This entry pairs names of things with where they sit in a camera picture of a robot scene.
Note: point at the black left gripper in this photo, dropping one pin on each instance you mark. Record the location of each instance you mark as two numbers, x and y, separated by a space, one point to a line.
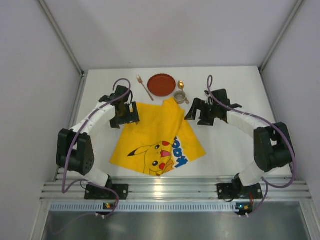
125 119

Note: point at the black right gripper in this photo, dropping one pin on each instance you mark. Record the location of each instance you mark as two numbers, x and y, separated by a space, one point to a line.
202 113

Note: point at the speckled ceramic cup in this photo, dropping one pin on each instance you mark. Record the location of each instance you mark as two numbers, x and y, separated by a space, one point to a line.
179 97

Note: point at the rose gold fork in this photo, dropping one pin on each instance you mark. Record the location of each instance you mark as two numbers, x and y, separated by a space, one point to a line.
139 79

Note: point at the yellow Pikachu cloth placemat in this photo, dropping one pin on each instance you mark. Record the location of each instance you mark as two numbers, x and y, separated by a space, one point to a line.
160 142

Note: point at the red round plastic plate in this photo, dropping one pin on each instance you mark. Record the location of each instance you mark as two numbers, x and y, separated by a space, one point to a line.
161 85

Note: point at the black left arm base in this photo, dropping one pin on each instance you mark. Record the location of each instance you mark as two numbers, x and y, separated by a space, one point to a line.
95 193

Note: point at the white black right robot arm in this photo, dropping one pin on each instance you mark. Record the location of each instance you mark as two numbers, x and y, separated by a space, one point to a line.
272 146

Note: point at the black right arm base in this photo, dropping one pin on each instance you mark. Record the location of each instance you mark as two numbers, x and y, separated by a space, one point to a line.
228 192

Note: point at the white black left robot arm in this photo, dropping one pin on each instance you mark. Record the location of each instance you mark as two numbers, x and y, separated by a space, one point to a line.
75 151

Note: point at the gold spoon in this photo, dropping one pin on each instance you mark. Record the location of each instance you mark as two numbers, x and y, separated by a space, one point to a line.
181 86

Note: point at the left aluminium frame post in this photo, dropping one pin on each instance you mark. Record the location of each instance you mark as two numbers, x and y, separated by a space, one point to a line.
60 35

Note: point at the aluminium frame post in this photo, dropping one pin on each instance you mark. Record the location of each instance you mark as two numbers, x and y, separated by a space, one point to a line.
298 4
60 35

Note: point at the aluminium mounting rail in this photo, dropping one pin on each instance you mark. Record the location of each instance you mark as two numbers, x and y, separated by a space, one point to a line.
174 188

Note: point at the slotted grey cable duct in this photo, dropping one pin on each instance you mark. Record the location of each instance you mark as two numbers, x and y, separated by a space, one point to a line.
144 207

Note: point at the right aluminium frame post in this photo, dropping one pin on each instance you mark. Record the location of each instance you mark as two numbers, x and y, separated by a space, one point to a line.
298 4

